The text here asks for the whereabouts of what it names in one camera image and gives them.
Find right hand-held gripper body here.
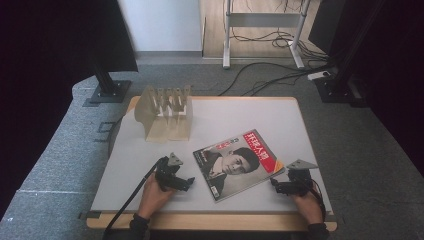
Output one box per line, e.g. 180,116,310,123
278,158,319,197

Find wooden slotted rack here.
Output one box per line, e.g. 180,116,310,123
133,84,194,144

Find person's left hand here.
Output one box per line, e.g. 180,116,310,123
138,172,179,221

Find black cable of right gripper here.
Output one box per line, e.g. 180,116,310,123
301,173,328,219

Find black stand with base plate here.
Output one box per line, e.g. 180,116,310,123
88,61,133,104
313,0,388,104

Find black floor cables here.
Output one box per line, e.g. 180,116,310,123
218,29,338,98

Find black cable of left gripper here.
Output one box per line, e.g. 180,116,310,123
102,158,164,238

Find magazine with portrait cover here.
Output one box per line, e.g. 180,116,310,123
192,128,286,204

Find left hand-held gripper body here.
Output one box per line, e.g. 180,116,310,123
154,152,185,192

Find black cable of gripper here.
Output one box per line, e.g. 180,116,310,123
102,158,164,238
301,173,328,219

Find white table mat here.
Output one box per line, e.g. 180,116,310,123
90,99,334,214

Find white desk frame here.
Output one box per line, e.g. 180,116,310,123
222,0,313,70

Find white power strip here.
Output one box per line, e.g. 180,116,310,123
306,70,332,81

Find person's right hand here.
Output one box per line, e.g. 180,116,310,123
290,188,325,226

